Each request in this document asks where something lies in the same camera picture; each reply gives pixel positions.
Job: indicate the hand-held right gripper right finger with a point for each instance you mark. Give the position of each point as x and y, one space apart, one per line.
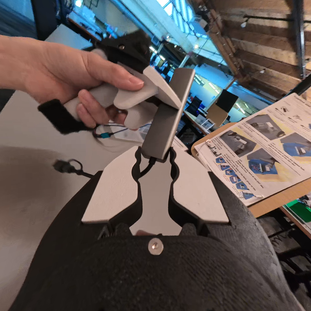
196 194

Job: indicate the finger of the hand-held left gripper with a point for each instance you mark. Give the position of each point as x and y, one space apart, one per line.
160 87

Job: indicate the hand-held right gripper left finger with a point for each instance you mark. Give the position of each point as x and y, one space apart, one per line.
114 192

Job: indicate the grey slim usb hub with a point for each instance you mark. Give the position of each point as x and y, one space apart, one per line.
167 126

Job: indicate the person's left forearm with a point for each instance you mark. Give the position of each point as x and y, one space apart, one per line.
9 60

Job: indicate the person's left hand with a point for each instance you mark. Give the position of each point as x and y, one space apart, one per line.
60 70

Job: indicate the tan cardboard box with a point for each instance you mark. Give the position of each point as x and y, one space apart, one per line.
216 116

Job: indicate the black monitor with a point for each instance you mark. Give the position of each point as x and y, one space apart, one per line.
227 100

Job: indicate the printed instruction sheet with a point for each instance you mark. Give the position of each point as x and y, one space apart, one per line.
267 145

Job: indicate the green printed sheet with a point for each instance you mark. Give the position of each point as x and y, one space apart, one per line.
298 209

